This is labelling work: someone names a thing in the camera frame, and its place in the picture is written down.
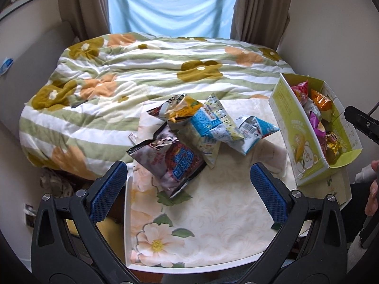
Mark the yellow cushion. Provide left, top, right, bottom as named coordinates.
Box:
left=67, top=216, right=126, bottom=261

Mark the gold silver snack packet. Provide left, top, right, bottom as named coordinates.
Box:
left=147, top=93, right=205, bottom=125

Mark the wall socket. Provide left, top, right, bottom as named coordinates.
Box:
left=24, top=204, right=36, bottom=227

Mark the grey headboard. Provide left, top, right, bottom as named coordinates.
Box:
left=0, top=21, right=77, bottom=142

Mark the brown patterned cloth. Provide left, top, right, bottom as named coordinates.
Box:
left=40, top=169, right=89, bottom=197

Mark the person's right hand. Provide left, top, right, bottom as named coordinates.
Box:
left=365, top=160, right=379, bottom=213

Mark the yellow snack packet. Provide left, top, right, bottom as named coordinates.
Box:
left=324, top=132, right=345, bottom=164

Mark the large silver blue snack packet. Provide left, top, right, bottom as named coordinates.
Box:
left=305, top=99, right=322, bottom=122

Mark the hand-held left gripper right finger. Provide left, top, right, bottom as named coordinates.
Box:
left=240, top=162, right=347, bottom=284

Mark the blue white tissue pack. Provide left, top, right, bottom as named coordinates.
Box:
left=0, top=58, right=14, bottom=76

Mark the purple snack packet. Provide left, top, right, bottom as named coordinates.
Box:
left=308, top=114, right=326, bottom=142

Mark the pink snack packet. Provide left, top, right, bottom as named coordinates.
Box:
left=290, top=80, right=309, bottom=107

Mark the floral striped duvet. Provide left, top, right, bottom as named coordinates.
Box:
left=19, top=32, right=297, bottom=181

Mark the blue white snack packet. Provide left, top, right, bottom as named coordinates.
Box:
left=178, top=93, right=246, bottom=170

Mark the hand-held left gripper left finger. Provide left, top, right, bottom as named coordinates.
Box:
left=30, top=160, right=140, bottom=284

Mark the green cardboard box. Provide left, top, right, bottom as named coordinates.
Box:
left=269, top=72, right=363, bottom=187

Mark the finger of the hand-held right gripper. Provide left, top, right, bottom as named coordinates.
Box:
left=344, top=106, right=379, bottom=145

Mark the light blue cloth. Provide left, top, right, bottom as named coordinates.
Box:
left=107, top=0, right=240, bottom=39

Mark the brown curtain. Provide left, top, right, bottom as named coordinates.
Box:
left=55, top=0, right=111, bottom=42
left=231, top=0, right=292, bottom=51

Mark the orange snack packet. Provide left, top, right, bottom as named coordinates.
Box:
left=309, top=89, right=333, bottom=122

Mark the white table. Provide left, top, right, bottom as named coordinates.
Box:
left=124, top=98, right=353, bottom=273

